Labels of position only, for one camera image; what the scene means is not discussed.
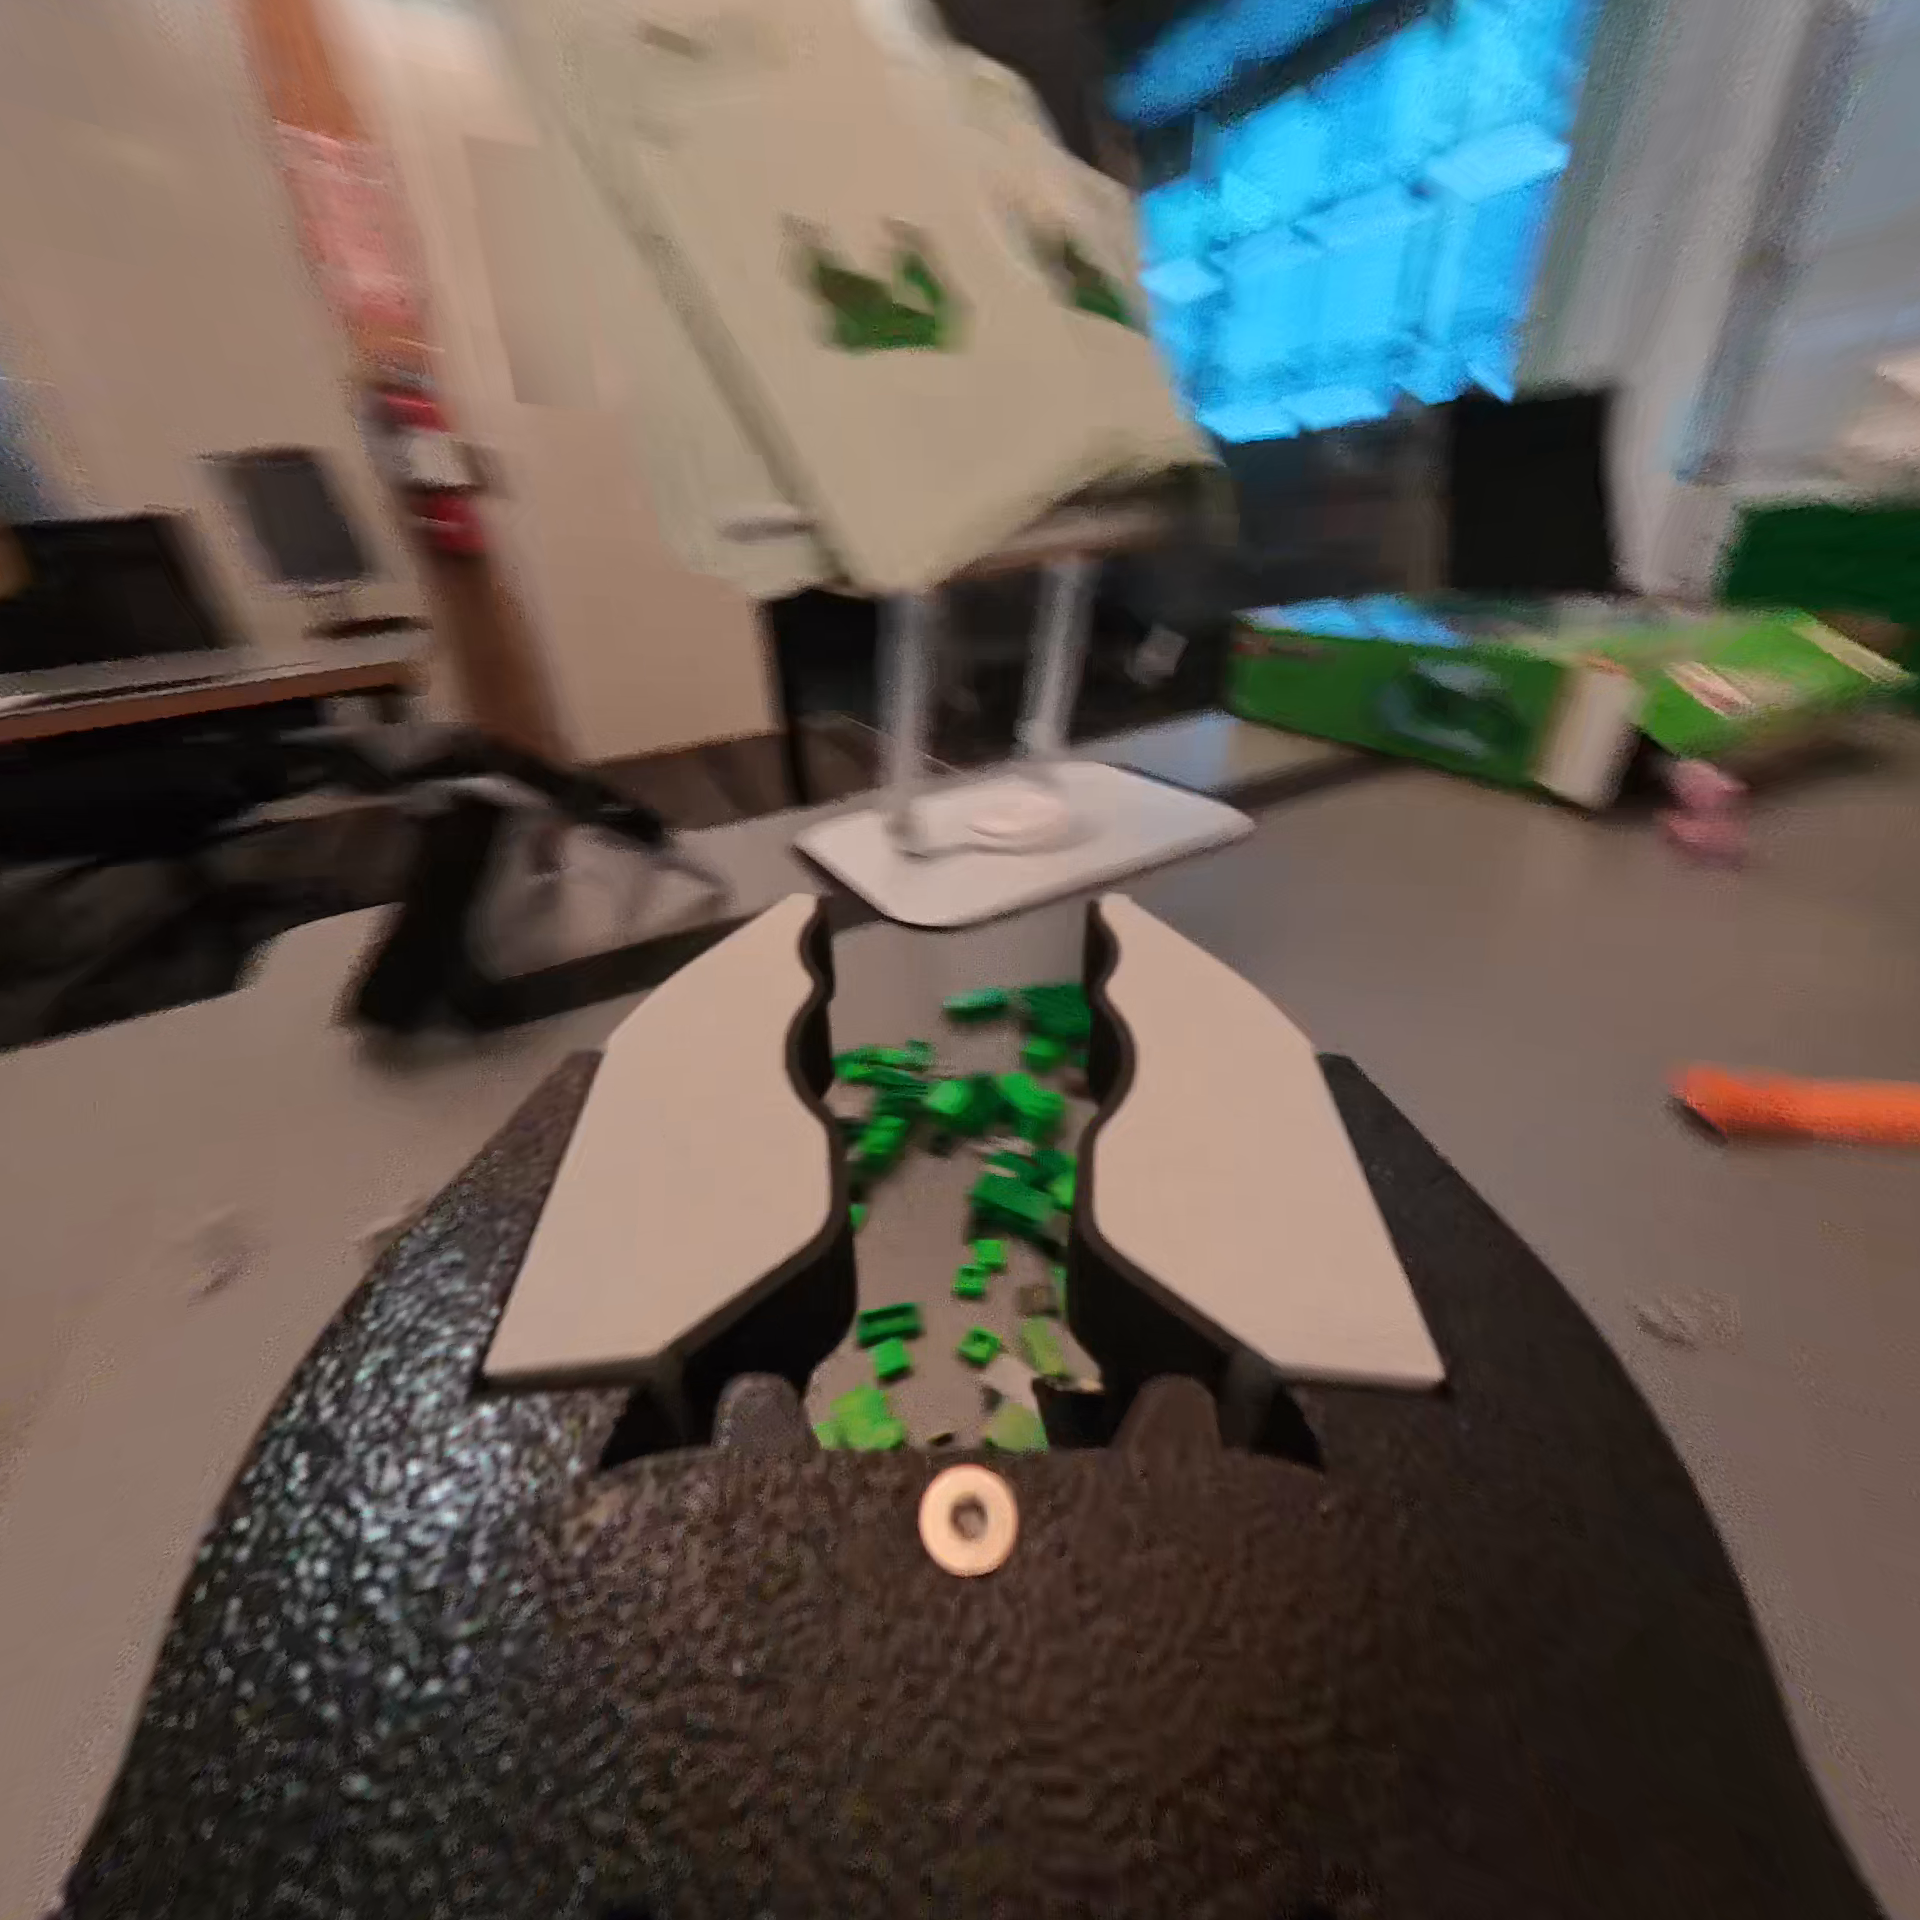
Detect lego instruction booklet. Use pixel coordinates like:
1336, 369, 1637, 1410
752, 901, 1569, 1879
576, 0, 1220, 594

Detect grey computer monitor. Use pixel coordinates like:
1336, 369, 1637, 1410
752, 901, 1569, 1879
200, 447, 380, 596

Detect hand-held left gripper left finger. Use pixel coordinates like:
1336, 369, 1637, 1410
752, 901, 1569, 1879
480, 892, 859, 1430

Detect pile of lego bricks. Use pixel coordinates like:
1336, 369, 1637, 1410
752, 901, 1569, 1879
809, 982, 1097, 1457

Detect plain green box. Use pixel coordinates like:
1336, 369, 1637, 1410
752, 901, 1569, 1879
1717, 503, 1920, 620

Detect red fire extinguisher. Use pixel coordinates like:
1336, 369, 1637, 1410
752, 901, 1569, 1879
374, 374, 484, 559

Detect wooden desk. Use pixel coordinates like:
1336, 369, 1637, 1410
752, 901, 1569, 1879
0, 646, 424, 747

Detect pink lego pig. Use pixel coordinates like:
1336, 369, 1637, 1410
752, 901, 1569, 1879
1662, 754, 1752, 868

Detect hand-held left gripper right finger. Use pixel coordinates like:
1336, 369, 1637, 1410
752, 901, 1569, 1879
1067, 892, 1449, 1430

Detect green lego box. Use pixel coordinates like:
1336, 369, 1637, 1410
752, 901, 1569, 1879
1223, 596, 1911, 807

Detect black computer screen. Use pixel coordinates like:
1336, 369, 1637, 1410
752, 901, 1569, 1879
0, 515, 225, 676

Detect black monitor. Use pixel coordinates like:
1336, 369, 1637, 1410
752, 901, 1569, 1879
1447, 387, 1624, 596

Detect white book stand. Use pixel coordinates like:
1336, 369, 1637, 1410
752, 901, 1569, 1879
796, 556, 1256, 926

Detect orange brick separator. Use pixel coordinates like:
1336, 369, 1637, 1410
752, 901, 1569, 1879
1671, 1066, 1920, 1149

